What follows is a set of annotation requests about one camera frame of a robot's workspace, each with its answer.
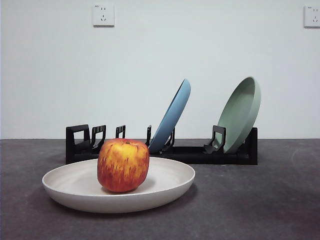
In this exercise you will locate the red yellow apple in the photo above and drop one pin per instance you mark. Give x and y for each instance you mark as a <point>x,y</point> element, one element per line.
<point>122,167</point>

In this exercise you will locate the cream yellow plate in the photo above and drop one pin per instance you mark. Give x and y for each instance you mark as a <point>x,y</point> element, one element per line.
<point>75,197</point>

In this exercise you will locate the blue plate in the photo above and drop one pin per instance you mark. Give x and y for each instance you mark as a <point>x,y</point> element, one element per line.
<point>172,117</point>

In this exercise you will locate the black plate rack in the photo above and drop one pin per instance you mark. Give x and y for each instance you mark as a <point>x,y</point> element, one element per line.
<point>200,156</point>

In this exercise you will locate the green plate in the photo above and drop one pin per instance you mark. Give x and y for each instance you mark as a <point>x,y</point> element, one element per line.
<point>240,112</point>

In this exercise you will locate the white wall socket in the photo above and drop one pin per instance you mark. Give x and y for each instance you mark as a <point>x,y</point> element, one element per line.
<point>312,16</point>
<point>103,15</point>

